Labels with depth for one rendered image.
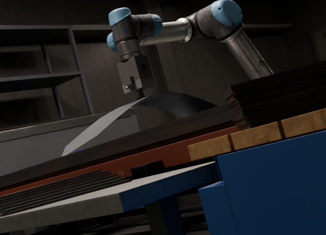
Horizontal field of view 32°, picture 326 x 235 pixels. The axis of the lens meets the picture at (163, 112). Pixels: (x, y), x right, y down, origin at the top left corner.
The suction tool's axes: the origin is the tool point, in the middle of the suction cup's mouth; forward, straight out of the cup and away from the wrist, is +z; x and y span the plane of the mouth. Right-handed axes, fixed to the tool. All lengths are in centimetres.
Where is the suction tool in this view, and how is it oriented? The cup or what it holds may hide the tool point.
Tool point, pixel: (143, 103)
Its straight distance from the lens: 186.8
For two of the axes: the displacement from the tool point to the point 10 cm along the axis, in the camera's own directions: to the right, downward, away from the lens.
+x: 6.4, -1.3, 7.6
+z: 2.7, 9.6, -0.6
